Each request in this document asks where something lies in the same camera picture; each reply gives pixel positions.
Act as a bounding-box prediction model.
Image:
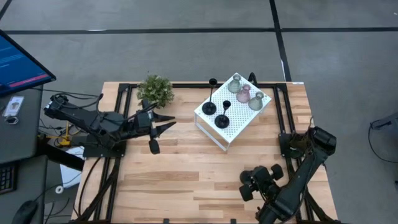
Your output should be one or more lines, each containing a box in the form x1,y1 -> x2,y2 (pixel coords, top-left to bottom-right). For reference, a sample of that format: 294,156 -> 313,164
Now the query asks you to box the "grey desk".
0,85 -> 47,166

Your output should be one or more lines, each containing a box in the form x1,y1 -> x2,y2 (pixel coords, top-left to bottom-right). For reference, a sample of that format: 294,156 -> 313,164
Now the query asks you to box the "white paper sheet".
59,146 -> 85,189

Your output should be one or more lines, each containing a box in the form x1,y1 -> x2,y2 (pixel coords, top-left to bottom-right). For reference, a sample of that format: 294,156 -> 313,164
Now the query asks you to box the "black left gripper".
133,98 -> 177,156

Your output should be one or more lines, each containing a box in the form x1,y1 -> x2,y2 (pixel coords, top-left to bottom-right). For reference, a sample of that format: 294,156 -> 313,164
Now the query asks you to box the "black aluminium table frame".
73,72 -> 343,224

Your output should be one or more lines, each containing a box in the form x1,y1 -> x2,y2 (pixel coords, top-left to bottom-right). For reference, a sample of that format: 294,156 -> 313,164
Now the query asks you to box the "black computer monitor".
0,29 -> 57,97

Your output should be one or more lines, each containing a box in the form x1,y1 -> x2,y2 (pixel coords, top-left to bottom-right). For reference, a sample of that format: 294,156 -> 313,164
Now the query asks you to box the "black computer mouse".
11,200 -> 39,224

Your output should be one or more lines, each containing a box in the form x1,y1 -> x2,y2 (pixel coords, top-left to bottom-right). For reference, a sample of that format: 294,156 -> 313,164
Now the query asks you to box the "tall black metal candlestick holder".
201,77 -> 218,116

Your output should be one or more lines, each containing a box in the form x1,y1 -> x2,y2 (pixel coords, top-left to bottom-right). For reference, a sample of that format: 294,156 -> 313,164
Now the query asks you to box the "black keyboard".
0,163 -> 17,195

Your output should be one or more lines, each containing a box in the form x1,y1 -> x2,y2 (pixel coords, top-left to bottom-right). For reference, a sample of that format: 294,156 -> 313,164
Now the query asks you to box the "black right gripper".
238,164 -> 284,202

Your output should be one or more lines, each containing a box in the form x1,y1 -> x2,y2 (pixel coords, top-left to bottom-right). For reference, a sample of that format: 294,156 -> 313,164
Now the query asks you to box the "green glass candle holder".
248,91 -> 265,111

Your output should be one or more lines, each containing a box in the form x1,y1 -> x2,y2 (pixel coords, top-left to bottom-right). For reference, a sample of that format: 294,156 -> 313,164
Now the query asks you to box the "grey plastic housing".
368,111 -> 398,142

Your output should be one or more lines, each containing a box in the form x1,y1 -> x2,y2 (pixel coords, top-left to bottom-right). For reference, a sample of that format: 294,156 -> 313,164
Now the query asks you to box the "grey clear glass candle holder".
227,73 -> 243,94

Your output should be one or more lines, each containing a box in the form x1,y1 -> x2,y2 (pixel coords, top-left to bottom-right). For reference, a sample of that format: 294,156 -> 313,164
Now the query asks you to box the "yellow clamp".
39,121 -> 72,147

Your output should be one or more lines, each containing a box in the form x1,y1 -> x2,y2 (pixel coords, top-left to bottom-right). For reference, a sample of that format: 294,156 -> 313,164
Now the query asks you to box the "white perforated metal shelf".
194,72 -> 273,152

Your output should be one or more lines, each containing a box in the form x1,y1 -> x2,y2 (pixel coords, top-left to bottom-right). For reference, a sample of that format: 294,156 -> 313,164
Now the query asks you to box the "pink glass candle holder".
236,83 -> 252,104

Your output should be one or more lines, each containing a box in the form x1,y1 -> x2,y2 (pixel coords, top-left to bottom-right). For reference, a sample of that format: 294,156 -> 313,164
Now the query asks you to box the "white id card with keyring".
2,95 -> 25,125

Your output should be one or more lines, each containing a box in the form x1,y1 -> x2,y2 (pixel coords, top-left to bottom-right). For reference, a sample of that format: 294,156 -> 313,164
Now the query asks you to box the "green potted plant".
136,73 -> 175,109

